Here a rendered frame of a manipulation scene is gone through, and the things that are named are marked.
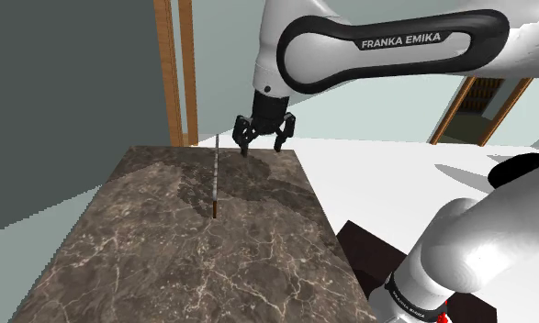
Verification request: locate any wooden framed doorway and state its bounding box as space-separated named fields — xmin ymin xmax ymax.
xmin=428 ymin=75 xmax=534 ymax=148

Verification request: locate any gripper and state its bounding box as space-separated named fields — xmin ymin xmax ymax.
xmin=231 ymin=90 xmax=297 ymax=158

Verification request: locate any wooden door frame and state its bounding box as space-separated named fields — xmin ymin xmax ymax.
xmin=152 ymin=0 xmax=200 ymax=149

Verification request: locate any thin grey stick brown tip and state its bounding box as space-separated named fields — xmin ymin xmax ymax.
xmin=211 ymin=133 xmax=220 ymax=220

